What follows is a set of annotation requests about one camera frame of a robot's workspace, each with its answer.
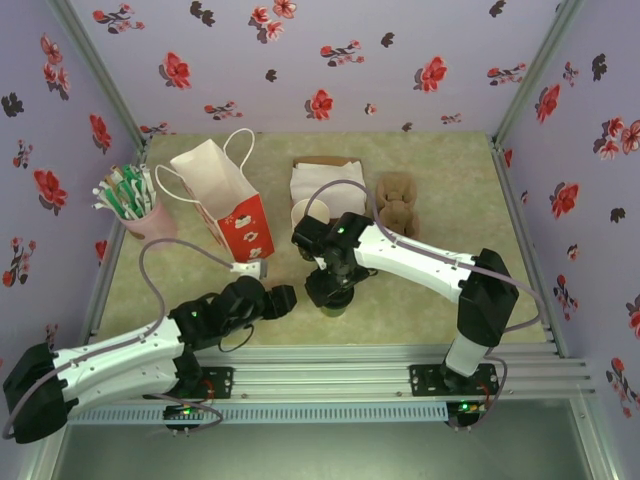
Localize white and red paper bag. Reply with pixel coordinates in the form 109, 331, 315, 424
155, 128, 277, 264

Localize brown pulp cup carrier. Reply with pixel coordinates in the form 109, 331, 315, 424
374, 172, 425, 237

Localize brown cardboard napkin tray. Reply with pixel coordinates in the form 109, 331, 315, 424
291, 156, 371, 224

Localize pink straw holder cup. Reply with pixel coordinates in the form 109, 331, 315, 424
122, 199, 179, 251

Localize black controller board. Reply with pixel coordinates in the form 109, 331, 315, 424
163, 403, 211, 432
446, 399, 494, 430

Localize grey metal panel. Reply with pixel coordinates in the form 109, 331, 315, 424
47, 422, 609, 480

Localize grey right arm cable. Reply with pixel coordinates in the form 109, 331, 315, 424
303, 179, 546, 432

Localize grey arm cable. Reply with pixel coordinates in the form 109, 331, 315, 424
2, 239, 239, 441
303, 179, 546, 432

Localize grey left arm cable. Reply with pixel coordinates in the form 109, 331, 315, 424
2, 239, 239, 441

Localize grey slotted cable duct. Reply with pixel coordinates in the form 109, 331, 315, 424
69, 404, 449, 425

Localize aluminium side rail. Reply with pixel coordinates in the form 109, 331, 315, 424
79, 139, 154, 361
491, 139, 561, 351

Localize aluminium corner post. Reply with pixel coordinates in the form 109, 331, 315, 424
492, 0, 587, 149
47, 0, 154, 151

